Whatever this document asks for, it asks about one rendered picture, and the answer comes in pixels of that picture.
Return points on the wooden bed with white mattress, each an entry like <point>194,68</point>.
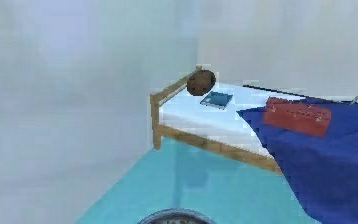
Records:
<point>200,120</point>

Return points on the brown ball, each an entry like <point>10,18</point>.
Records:
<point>200,82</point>

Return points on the blue book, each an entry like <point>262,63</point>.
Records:
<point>217,99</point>

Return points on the thin black rod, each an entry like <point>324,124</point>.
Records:
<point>277,91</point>

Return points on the red flat case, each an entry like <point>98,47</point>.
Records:
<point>297,116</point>

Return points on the dark blue blanket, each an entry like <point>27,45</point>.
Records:
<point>330,166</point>

